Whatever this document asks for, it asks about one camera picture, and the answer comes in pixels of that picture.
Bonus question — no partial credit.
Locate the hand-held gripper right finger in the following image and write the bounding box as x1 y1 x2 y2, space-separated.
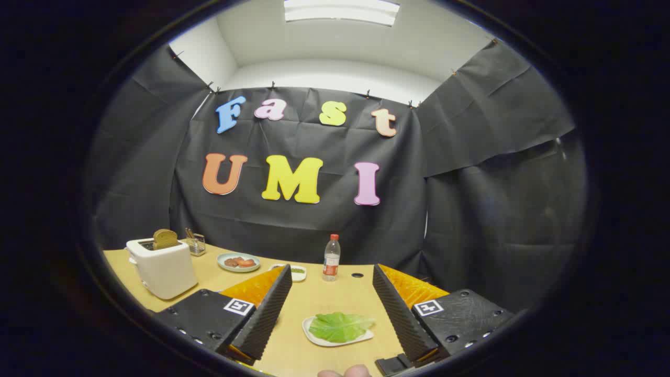
373 263 516 367

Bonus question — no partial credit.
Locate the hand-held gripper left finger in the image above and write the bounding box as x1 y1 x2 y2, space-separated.
152 264 293 366

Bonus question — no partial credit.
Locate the green lettuce leaf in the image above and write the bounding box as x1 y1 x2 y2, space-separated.
309 312 376 343

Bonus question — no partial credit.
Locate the brown bread slice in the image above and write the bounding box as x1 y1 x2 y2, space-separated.
153 229 179 250

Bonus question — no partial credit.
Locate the white divided condiment tray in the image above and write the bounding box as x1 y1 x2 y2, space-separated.
270 263 307 282

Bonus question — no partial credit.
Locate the white square plate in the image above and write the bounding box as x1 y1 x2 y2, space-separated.
302 314 375 347

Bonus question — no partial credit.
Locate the pale green round plate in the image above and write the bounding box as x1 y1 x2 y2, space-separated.
217 253 261 273

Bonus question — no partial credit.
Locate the clear red-capped water bottle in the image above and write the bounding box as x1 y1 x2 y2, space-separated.
322 234 341 282

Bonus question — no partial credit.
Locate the white toaster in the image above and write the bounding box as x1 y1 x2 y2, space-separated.
126 238 198 300

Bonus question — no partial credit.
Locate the ceiling light panel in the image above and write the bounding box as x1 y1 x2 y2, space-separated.
284 0 400 27

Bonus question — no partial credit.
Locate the clear wire utensil holder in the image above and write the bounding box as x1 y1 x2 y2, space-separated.
184 228 207 257

